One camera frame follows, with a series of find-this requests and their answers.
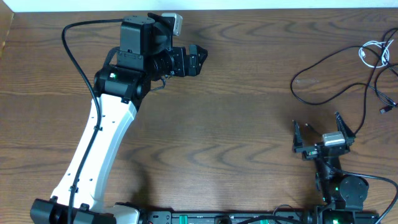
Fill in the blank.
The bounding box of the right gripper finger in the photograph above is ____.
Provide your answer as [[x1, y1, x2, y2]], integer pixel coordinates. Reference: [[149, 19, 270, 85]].
[[292, 121, 303, 152], [335, 112, 356, 145]]

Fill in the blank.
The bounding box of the white USB cable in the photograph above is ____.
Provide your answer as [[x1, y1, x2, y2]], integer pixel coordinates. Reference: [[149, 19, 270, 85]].
[[358, 39, 391, 68]]

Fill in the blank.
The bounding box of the long black USB cable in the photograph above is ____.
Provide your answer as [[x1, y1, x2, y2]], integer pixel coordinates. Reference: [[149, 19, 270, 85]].
[[304, 27, 398, 136]]

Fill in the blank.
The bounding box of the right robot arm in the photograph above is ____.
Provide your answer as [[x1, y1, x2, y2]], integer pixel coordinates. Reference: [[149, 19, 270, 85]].
[[292, 113, 377, 224]]

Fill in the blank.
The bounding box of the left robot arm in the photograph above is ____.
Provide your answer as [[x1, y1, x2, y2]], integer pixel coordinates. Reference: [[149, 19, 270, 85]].
[[30, 12, 208, 223]]

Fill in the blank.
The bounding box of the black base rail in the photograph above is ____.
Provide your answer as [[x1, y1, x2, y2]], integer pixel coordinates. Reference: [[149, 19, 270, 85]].
[[137, 204, 379, 224]]

